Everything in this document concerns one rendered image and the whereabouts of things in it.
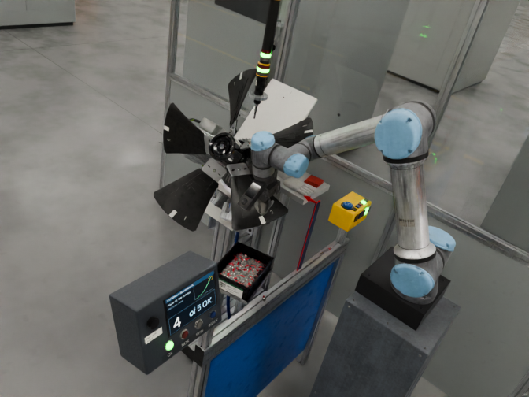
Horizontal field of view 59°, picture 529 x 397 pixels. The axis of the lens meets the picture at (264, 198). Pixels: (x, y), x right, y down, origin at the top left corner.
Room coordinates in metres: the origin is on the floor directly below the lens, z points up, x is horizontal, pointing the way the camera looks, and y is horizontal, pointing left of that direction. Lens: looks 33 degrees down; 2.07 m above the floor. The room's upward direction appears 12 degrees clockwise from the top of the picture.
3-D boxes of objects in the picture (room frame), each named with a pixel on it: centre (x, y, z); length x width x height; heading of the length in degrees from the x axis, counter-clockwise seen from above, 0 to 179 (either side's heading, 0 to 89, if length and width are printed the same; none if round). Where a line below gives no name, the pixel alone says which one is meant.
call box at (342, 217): (1.66, -0.36, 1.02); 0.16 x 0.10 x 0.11; 147
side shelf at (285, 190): (2.13, -0.11, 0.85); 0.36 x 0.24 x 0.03; 57
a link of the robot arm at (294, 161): (1.32, -0.06, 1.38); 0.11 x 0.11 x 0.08; 62
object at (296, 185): (2.03, -0.16, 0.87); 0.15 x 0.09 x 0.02; 57
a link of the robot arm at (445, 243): (1.19, -0.54, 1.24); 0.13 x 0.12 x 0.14; 152
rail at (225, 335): (1.33, -0.15, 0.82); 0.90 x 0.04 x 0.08; 147
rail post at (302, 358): (1.69, -0.38, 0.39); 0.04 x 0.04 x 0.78; 57
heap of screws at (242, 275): (1.36, 0.03, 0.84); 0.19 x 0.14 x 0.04; 161
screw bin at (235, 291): (1.36, 0.03, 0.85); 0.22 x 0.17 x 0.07; 161
